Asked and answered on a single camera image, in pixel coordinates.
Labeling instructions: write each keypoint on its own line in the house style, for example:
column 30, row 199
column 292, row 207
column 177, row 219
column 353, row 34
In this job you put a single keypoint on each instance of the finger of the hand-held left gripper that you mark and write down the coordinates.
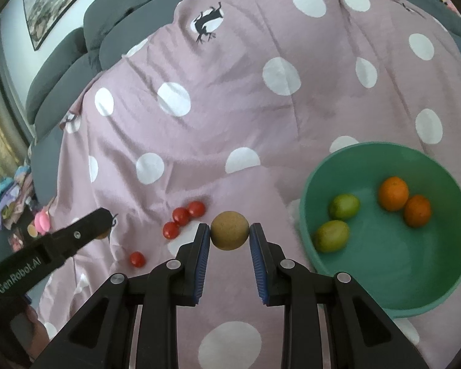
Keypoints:
column 84, row 230

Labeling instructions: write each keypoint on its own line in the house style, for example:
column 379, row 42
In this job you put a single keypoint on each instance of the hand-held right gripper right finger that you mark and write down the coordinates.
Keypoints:
column 258, row 265

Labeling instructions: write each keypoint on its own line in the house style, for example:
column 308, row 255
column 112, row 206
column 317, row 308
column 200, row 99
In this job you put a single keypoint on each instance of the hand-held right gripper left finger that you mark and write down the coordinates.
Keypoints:
column 200, row 265

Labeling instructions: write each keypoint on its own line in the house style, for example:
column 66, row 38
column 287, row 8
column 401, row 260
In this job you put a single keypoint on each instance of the round brown fruit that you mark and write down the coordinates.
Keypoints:
column 229, row 230

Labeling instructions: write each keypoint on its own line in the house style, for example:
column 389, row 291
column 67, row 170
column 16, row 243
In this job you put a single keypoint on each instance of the green lime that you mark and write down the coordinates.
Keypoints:
column 332, row 235
column 344, row 206

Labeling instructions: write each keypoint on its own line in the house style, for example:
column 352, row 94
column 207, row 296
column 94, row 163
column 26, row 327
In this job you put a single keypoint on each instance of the teal bowl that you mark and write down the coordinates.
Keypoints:
column 388, row 269

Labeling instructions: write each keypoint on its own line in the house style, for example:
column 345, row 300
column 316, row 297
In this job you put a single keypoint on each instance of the orange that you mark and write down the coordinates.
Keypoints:
column 394, row 193
column 417, row 210

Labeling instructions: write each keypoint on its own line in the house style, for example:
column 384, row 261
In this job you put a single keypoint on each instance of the person's left hand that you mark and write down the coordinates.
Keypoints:
column 36, row 334

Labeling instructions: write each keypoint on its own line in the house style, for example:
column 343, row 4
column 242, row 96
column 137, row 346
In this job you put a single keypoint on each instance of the pink toy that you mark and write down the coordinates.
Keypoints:
column 42, row 221

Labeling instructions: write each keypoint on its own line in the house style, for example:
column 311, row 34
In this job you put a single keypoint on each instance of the red cherry tomato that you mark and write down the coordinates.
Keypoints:
column 181, row 216
column 196, row 208
column 137, row 259
column 171, row 230

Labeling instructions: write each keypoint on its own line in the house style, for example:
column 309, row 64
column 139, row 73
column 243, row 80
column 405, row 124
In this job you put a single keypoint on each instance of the colourful clothes pile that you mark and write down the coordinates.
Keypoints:
column 11, row 200

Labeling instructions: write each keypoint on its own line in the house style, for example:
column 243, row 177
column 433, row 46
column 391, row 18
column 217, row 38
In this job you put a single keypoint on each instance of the grey bed sheet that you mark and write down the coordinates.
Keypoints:
column 44, row 161

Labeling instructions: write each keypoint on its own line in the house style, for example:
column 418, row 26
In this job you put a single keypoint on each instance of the striped curtain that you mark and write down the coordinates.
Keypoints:
column 0, row 138

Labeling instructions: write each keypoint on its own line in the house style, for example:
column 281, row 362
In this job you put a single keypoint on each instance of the grey pillow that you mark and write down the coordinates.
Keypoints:
column 53, row 65
column 61, row 100

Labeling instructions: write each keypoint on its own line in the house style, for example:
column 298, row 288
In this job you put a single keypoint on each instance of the pink polka dot blanket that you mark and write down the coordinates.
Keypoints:
column 234, row 115

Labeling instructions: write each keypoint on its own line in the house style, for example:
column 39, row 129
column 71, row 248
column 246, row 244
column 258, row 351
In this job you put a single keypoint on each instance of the framed wall picture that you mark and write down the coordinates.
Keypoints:
column 50, row 5

